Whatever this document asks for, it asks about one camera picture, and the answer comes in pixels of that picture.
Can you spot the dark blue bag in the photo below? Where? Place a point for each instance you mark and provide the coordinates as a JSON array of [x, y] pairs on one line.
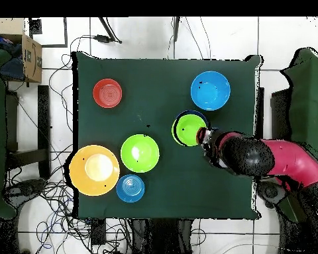
[[12, 68]]

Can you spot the dark green tablecloth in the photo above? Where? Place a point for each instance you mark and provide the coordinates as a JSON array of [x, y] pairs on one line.
[[161, 185]]

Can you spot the black power adapter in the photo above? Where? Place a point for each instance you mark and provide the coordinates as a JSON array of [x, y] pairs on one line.
[[102, 38]]

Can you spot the dark blue bowl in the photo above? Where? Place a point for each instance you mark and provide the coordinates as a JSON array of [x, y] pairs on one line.
[[192, 112]]

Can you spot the red plastic bowl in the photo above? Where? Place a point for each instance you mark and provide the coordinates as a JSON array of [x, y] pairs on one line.
[[107, 93]]

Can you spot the large green bowl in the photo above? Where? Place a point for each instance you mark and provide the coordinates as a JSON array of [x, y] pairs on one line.
[[139, 153]]

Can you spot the small light blue bowl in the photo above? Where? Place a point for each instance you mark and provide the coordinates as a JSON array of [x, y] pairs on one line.
[[129, 188]]

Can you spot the cardboard box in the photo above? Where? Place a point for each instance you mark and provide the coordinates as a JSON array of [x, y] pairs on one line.
[[31, 60]]

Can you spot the large light blue bowl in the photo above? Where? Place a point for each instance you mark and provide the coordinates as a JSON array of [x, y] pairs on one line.
[[210, 90]]

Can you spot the large yellow bowl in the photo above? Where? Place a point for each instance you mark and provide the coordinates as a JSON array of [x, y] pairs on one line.
[[94, 170]]

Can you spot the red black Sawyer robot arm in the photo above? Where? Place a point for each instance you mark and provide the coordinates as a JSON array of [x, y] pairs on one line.
[[281, 161]]

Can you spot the small green ribbed bowl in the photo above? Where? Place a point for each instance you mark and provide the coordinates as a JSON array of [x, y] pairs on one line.
[[186, 131]]

